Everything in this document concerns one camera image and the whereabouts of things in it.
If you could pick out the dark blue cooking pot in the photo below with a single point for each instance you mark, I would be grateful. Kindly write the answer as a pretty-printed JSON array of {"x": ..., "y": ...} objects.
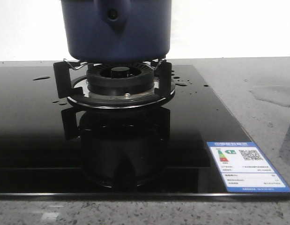
[{"x": 117, "y": 31}]

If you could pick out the black metal pot support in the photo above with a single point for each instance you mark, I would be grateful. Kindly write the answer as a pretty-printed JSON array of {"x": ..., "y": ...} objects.
[{"x": 71, "y": 82}]

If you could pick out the black round gas burner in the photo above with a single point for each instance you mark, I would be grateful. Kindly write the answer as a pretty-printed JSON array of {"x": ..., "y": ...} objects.
[{"x": 117, "y": 80}]

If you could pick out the black glass gas stove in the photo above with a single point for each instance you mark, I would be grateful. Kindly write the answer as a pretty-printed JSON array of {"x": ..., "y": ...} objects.
[{"x": 49, "y": 149}]

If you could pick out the blue energy label sticker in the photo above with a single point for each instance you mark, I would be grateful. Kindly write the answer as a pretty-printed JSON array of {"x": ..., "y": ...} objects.
[{"x": 244, "y": 168}]

